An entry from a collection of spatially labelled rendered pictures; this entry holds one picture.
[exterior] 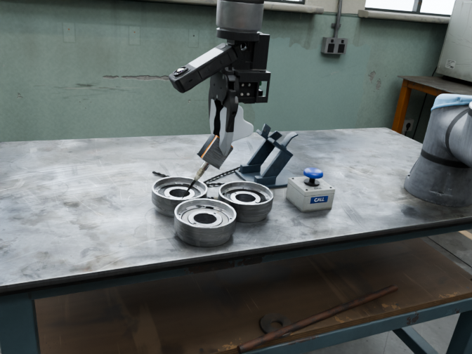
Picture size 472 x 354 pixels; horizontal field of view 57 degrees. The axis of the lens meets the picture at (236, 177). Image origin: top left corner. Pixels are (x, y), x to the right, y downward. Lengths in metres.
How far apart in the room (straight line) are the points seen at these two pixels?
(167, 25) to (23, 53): 0.69
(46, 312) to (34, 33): 1.55
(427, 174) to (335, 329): 0.39
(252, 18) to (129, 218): 0.40
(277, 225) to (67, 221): 0.37
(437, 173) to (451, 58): 2.12
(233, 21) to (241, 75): 0.08
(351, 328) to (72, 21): 1.83
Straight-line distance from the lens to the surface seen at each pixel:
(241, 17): 0.72
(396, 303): 1.14
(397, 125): 3.09
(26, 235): 0.79
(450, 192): 1.06
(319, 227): 0.84
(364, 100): 3.03
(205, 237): 0.71
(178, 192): 0.86
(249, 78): 0.74
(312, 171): 0.89
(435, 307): 1.21
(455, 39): 3.12
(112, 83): 2.37
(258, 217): 0.82
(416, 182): 1.07
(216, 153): 0.78
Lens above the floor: 1.19
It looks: 23 degrees down
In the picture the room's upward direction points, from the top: 5 degrees clockwise
